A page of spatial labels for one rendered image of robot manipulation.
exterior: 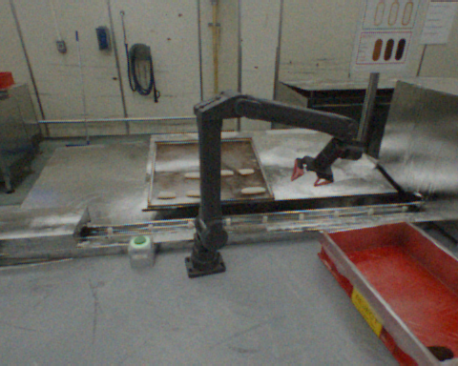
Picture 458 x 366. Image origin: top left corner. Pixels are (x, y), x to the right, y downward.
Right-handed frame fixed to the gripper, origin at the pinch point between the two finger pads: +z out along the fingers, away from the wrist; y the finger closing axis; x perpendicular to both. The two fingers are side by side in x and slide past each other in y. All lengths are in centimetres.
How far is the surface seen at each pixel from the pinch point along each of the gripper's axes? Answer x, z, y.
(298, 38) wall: 362, 78, 123
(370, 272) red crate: -31.7, 0.1, 17.3
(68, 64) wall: 325, 209, -155
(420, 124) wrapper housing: 19, -26, 39
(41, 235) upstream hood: -19, 34, -79
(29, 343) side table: -50, 28, -72
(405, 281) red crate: -35.7, -4.8, 24.7
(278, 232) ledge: -14.6, 12.8, -5.6
